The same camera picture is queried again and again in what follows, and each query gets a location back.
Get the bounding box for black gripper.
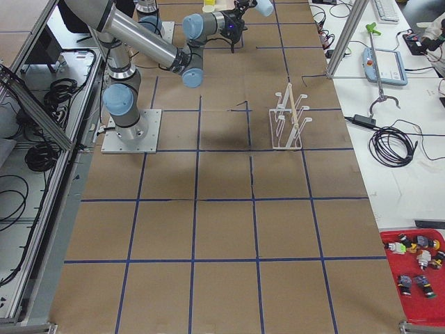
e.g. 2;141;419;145
221;0;257;38

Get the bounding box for light blue ikea cup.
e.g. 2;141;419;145
254;0;274;17

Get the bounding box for yellow cup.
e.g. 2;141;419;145
202;0;216;13

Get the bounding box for cream plastic tray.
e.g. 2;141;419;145
214;0;235;12

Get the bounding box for reacher grabber tool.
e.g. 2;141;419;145
366;22;400;118

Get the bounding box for white keyboard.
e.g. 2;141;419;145
371;0;399;24

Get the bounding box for blue teach pendant tablet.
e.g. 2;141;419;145
362;47;407;86

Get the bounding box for black power adapter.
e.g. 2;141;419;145
353;114;376;129

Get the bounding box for red parts tray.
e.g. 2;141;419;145
380;229;444;326

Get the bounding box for aluminium frame post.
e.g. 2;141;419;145
326;0;368;79

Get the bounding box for white wire cup rack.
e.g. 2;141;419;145
268;82;312;150

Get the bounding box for coiled black cable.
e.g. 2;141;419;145
368;119;419;169

